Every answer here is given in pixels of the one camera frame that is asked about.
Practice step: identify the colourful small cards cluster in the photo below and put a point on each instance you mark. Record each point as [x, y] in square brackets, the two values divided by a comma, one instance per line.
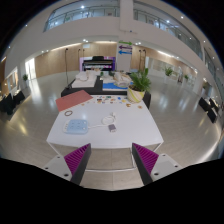
[110, 99]

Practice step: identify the white sign with arrows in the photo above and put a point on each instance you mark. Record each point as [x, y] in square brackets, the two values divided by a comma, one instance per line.
[124, 60]

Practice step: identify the small distant potted plant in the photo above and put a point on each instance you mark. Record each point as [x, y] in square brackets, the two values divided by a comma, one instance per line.
[25, 77]

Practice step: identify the light blue power strip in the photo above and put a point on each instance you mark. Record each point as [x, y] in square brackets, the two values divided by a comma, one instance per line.
[76, 127]

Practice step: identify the black draped tables group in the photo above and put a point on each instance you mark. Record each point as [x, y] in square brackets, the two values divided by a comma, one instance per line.
[11, 101]

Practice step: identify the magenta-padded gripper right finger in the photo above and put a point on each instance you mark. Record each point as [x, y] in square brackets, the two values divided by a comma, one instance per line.
[146, 159]

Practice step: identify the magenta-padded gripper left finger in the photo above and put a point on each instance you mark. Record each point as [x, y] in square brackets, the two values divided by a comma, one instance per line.
[77, 159]

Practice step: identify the white architectural model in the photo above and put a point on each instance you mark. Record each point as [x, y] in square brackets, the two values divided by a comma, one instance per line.
[83, 81]

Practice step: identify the pink flat board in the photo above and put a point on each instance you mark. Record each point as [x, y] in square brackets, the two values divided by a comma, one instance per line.
[73, 100]

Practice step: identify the blue mat on platform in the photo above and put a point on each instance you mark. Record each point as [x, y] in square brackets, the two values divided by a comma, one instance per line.
[110, 86]

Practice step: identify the black digital piano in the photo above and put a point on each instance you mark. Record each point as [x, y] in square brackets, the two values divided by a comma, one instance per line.
[98, 63]

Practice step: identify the black display platform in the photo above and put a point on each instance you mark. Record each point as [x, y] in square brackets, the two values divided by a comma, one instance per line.
[86, 91]

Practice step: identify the potted plant in striped pot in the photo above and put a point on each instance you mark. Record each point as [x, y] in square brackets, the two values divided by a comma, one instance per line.
[135, 95]

